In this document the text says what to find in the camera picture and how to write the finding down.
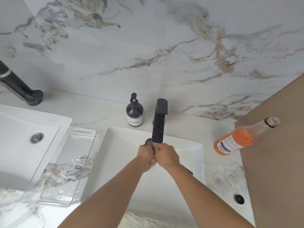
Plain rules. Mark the person's left hand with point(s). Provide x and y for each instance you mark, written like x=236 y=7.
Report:
x=145 y=157

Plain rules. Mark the person's right hand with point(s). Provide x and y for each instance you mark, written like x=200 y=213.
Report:
x=167 y=156

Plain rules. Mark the person's right fingers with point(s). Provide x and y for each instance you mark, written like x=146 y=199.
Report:
x=158 y=147

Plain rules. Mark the person's left fingers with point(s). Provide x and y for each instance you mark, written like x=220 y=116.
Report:
x=151 y=163

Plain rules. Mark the person's right forearm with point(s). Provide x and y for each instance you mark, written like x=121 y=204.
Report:
x=204 y=197

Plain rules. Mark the person's left forearm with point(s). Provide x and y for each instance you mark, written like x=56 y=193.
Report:
x=106 y=199

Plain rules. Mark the silver sink drain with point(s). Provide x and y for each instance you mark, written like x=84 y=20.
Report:
x=148 y=141
x=37 y=137

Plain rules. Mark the black square basin faucet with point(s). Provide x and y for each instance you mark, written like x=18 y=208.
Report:
x=158 y=125

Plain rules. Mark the white rectangular sink basin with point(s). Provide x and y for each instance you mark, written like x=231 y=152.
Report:
x=14 y=130
x=118 y=163

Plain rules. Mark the dark pump soap bottle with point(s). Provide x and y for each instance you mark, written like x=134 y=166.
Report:
x=134 y=111

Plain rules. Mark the glass bottle with orange liquid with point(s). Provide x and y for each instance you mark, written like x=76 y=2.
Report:
x=237 y=139

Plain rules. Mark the clear plastic tray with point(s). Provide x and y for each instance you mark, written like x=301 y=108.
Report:
x=64 y=168

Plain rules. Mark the brown cabinet panel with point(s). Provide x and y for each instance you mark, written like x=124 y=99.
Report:
x=275 y=144

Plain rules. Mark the black round basin faucet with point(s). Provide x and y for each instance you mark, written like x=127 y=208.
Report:
x=21 y=89

